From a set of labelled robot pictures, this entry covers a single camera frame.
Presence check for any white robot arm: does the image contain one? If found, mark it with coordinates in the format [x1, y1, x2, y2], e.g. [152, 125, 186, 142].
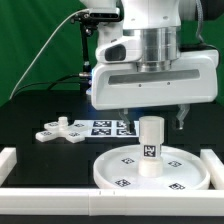
[80, 0, 219, 128]

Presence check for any white U-shaped fence frame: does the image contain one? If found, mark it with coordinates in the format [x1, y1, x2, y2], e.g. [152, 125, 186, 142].
[0, 147, 224, 216]

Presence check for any white camera cable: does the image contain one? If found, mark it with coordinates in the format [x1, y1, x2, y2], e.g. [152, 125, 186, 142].
[9, 8, 90, 100]

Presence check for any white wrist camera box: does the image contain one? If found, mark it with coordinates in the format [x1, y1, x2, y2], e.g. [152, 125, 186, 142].
[96, 36, 142, 63]

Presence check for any white round table top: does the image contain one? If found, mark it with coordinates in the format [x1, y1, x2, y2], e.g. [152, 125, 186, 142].
[93, 145, 210, 190]

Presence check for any black cable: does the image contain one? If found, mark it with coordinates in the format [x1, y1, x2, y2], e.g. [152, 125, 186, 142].
[11, 73, 92, 98]

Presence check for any white marker tag sheet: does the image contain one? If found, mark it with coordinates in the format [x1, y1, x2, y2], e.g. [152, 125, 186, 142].
[71, 120, 139, 138]

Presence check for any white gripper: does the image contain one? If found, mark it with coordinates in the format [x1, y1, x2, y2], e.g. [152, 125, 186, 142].
[91, 50, 219, 132]

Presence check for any white cross-shaped table base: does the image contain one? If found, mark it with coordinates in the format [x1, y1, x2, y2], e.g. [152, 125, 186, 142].
[35, 116, 88, 143]

